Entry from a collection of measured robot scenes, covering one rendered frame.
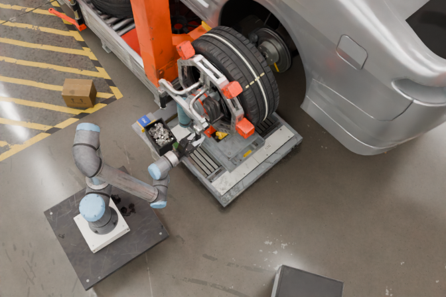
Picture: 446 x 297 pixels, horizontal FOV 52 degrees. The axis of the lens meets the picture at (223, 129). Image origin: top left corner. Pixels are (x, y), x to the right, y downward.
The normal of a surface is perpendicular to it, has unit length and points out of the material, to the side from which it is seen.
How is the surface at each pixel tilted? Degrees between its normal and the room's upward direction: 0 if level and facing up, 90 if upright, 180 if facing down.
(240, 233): 0
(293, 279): 0
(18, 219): 0
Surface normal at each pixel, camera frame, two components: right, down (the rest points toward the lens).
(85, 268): 0.04, -0.48
